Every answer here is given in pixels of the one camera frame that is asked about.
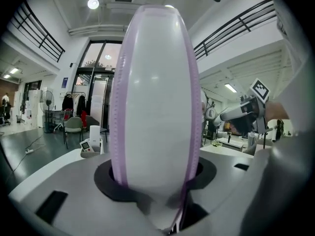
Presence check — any purple folder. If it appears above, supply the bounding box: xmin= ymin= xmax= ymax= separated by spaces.
xmin=109 ymin=4 xmax=202 ymax=233

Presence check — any white device with screen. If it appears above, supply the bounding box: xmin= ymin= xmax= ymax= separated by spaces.
xmin=80 ymin=139 xmax=96 ymax=154

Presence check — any dark blue chair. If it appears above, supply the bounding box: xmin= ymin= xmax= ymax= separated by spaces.
xmin=86 ymin=116 xmax=109 ymax=142

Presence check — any black floor fan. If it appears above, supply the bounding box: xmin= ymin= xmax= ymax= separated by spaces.
xmin=40 ymin=89 xmax=55 ymax=134

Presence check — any metal shopping cart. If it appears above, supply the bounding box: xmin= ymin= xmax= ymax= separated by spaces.
xmin=53 ymin=109 xmax=74 ymax=132

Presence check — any beige chair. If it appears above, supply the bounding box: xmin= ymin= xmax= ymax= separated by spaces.
xmin=63 ymin=117 xmax=84 ymax=149

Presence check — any black framed glass door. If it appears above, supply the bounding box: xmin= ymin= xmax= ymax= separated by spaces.
xmin=73 ymin=40 xmax=124 ymax=130

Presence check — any clothes rack with clothes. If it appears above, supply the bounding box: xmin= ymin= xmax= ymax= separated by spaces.
xmin=61 ymin=91 xmax=87 ymax=130

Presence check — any black railing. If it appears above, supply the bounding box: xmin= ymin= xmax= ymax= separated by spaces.
xmin=9 ymin=1 xmax=66 ymax=63
xmin=193 ymin=0 xmax=278 ymax=63

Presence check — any thin white floor cable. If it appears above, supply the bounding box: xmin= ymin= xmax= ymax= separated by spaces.
xmin=4 ymin=134 xmax=46 ymax=181

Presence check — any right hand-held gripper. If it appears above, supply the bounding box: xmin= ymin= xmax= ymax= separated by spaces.
xmin=213 ymin=78 xmax=271 ymax=135

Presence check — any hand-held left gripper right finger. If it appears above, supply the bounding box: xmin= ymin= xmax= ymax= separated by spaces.
xmin=181 ymin=148 xmax=265 ymax=236

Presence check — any person's right forearm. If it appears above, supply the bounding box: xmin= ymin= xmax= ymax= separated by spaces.
xmin=265 ymin=101 xmax=290 ymax=121

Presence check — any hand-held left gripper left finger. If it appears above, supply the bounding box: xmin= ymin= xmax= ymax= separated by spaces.
xmin=8 ymin=153 xmax=163 ymax=236

